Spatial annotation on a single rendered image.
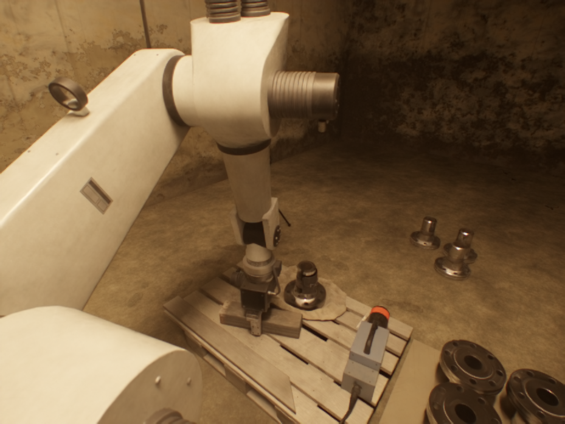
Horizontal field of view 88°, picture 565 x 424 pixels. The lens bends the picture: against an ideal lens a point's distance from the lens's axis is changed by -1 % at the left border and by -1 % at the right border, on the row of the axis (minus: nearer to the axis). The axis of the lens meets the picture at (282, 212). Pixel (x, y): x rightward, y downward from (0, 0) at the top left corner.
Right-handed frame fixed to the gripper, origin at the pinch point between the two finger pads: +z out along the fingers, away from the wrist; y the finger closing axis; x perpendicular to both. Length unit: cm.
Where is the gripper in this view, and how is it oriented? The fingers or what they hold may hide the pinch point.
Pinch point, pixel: (260, 316)
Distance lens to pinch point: 173.5
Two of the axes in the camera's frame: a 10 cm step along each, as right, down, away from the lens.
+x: -9.7, -1.1, 2.0
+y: 2.3, -4.3, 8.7
